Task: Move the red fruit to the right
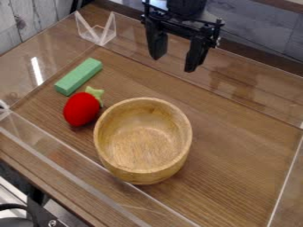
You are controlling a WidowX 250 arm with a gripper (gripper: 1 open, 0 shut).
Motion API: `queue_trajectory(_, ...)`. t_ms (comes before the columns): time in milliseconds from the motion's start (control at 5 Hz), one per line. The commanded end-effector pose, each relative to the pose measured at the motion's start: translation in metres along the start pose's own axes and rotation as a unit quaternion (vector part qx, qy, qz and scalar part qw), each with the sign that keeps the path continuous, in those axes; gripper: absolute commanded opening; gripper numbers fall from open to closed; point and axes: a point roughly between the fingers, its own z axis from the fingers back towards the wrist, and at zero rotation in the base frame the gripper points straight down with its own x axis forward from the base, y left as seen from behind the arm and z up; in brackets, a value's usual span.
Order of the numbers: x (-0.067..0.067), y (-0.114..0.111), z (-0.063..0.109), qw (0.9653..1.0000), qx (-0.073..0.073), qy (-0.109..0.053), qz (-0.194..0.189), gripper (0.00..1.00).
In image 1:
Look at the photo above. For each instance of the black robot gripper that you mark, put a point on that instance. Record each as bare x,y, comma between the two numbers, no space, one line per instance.
184,18

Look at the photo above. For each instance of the red plush strawberry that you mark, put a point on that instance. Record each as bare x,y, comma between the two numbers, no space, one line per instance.
83,106

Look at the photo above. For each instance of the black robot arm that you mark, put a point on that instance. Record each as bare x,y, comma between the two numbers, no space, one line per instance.
186,19

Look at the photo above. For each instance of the green rectangular block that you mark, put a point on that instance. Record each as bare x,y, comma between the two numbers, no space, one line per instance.
77,76

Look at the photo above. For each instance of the wooden bowl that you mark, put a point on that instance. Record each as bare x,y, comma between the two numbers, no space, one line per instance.
143,137

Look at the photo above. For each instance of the clear acrylic corner bracket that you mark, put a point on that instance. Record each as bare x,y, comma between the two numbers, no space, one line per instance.
99,35

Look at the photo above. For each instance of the black metal stand bracket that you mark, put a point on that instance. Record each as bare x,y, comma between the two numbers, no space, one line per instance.
41,217

